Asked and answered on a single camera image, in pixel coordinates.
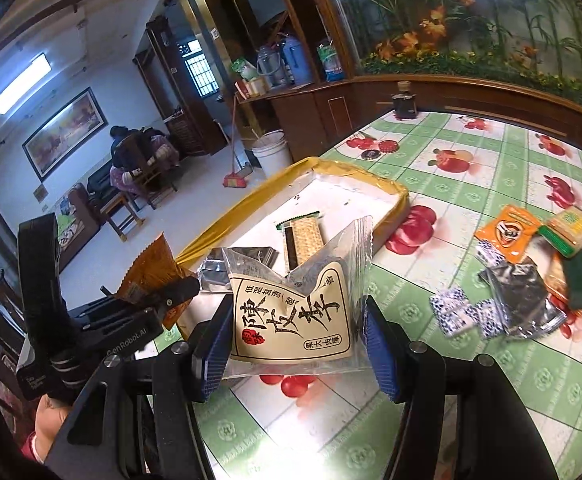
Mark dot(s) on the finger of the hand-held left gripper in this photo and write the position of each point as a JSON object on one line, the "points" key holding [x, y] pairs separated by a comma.
{"points": [[181, 291]]}

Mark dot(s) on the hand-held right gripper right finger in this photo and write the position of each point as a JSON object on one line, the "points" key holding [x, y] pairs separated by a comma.
{"points": [[381, 355]]}

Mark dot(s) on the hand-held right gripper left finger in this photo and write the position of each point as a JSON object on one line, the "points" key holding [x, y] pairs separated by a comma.
{"points": [[216, 350]]}

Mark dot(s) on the cream calligraphy snack packet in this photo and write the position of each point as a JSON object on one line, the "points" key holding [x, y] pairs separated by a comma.
{"points": [[291, 320]]}

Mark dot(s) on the blue white patterned candy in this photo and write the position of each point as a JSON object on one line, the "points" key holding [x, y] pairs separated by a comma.
{"points": [[491, 257], [490, 320], [451, 311]]}

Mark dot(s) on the silver foil snack packet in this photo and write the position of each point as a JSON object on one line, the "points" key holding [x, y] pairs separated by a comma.
{"points": [[241, 260], [518, 295]]}

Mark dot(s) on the yellow-rimmed white box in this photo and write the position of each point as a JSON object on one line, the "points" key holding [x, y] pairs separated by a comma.
{"points": [[341, 200]]}

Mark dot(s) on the yellow label cracker packet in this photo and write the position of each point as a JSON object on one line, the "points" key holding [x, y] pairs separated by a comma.
{"points": [[571, 230]]}

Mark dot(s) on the person's left forearm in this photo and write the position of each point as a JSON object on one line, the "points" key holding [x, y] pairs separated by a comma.
{"points": [[48, 422]]}

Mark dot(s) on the wooden stool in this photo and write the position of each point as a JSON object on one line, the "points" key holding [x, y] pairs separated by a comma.
{"points": [[121, 215]]}

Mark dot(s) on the black sofa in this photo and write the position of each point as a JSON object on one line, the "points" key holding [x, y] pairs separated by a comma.
{"points": [[98, 180]]}

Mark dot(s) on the red broom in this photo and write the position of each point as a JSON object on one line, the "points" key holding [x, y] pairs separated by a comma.
{"points": [[234, 180]]}

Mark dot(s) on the green-edged cracker packet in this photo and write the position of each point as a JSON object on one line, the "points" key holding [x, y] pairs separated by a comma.
{"points": [[303, 235]]}

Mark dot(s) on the wooden chair with clothes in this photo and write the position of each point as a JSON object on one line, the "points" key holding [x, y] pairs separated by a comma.
{"points": [[121, 152]]}

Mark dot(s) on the wicker basket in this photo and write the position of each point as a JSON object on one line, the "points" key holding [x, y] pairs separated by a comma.
{"points": [[186, 130]]}

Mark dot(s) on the white plastic bucket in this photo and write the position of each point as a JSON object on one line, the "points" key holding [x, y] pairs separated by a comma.
{"points": [[271, 155]]}

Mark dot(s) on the orange emblem snack packet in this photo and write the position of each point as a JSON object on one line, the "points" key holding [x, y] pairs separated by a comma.
{"points": [[508, 232]]}

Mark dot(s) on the orange cracker packet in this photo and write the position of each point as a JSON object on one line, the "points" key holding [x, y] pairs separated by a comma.
{"points": [[553, 275]]}

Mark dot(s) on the ceiling light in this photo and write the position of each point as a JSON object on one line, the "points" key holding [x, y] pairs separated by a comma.
{"points": [[18, 85]]}

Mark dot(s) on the dark bottle cap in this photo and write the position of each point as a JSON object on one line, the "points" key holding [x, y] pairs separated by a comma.
{"points": [[369, 154]]}

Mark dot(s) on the red bottle cap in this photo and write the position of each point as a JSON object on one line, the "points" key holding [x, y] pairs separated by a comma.
{"points": [[387, 146]]}

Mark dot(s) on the dark green snack packet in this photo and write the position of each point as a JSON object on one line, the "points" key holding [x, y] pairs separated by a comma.
{"points": [[581, 280]]}

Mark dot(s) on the cream red carton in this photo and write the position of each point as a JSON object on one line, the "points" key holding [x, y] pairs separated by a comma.
{"points": [[253, 87]]}

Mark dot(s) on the wooden cabinet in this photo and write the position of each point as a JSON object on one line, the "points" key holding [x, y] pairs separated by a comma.
{"points": [[311, 110]]}

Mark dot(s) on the green white bag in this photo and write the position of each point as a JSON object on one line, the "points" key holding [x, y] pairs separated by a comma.
{"points": [[243, 67]]}

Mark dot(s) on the clear plastic jug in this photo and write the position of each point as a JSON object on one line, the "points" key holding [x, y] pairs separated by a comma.
{"points": [[268, 62]]}

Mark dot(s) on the dark jar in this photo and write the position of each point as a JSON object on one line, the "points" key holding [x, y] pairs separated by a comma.
{"points": [[403, 102]]}

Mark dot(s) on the blue thermos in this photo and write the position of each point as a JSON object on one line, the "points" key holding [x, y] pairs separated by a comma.
{"points": [[296, 62]]}

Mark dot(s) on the green label water bottle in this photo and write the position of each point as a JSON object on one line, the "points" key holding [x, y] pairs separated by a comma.
{"points": [[331, 60]]}

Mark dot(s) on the flower mural glass panel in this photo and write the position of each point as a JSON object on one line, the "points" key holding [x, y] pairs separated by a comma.
{"points": [[471, 10]]}

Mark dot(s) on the framed wall painting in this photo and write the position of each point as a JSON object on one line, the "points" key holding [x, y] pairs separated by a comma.
{"points": [[66, 130]]}

